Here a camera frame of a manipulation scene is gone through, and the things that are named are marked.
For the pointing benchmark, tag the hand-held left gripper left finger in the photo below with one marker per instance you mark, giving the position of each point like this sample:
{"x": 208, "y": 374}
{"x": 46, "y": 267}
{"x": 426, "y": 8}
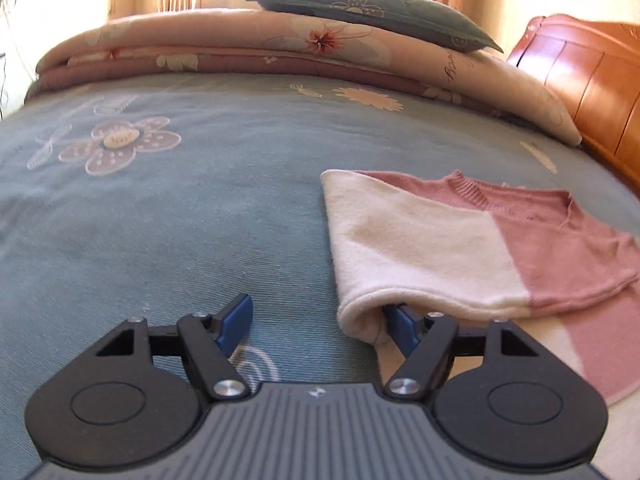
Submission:
{"x": 235, "y": 322}

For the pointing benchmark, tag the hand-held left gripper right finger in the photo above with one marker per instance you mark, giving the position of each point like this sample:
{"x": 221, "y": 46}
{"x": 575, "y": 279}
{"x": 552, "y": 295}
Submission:
{"x": 402, "y": 330}

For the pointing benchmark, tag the pink and cream knit sweater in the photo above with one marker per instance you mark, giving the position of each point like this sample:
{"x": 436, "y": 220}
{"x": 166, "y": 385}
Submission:
{"x": 425, "y": 240}

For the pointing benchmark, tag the folded floral quilt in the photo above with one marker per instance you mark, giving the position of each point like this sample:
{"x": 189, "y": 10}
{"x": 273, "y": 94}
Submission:
{"x": 225, "y": 35}

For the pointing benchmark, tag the wooden bed headboard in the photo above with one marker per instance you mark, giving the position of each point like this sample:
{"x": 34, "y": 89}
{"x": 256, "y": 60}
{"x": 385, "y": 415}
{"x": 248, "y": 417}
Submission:
{"x": 590, "y": 80}

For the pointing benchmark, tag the teal floral pillow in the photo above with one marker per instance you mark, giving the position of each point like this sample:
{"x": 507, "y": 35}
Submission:
{"x": 375, "y": 10}

